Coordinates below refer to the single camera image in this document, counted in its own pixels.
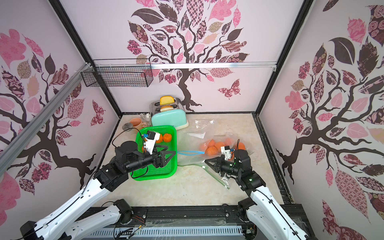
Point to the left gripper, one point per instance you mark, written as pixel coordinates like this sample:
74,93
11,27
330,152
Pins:
163,152

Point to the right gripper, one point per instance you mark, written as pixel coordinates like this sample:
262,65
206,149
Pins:
218,165

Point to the orange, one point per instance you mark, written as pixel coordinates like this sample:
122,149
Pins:
160,140
167,138

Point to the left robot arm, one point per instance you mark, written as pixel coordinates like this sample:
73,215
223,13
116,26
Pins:
63,223

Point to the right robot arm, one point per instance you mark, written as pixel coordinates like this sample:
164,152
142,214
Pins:
260,207

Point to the green plastic basket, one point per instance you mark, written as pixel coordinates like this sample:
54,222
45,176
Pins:
150,172

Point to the mint green toaster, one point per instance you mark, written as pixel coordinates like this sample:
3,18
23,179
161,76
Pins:
176,118

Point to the pink ceramic mug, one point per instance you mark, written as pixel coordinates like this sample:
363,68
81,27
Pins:
138,123

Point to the yellow toast slice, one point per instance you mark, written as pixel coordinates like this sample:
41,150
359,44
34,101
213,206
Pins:
166,100

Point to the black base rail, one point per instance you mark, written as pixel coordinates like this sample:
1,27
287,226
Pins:
188,216

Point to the white slotted cable duct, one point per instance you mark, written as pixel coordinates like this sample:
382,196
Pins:
160,233

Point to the black wire wall basket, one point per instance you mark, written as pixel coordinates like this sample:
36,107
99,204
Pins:
105,73

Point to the aluminium rail bar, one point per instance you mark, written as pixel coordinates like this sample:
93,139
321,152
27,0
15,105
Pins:
13,150

